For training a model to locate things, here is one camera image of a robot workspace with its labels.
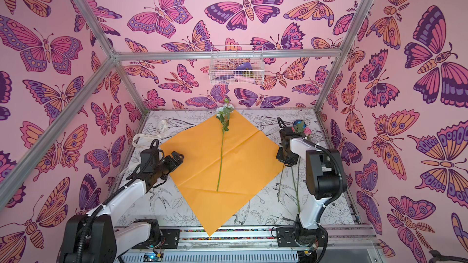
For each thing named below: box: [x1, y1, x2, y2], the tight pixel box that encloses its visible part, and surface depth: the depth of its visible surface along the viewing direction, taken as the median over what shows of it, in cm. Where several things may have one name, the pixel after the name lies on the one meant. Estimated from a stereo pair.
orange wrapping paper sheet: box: [159, 110, 285, 237], surface depth 97 cm
